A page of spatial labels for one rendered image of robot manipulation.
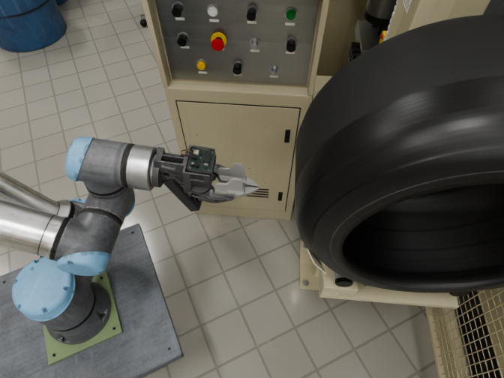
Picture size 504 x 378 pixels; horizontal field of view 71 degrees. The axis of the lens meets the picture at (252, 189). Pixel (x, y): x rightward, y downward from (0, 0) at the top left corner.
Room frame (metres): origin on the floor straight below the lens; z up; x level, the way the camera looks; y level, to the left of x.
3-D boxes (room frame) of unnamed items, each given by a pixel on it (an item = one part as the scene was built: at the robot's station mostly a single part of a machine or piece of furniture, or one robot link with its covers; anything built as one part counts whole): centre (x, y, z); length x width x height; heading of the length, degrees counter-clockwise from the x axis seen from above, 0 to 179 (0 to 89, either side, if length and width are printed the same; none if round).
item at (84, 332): (0.32, 0.54, 0.67); 0.19 x 0.19 x 0.10
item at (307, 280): (0.73, -0.39, 0.01); 0.27 x 0.27 x 0.02; 85
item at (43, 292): (0.33, 0.54, 0.80); 0.17 x 0.15 x 0.18; 173
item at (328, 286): (0.49, -0.24, 0.83); 0.36 x 0.09 x 0.06; 175
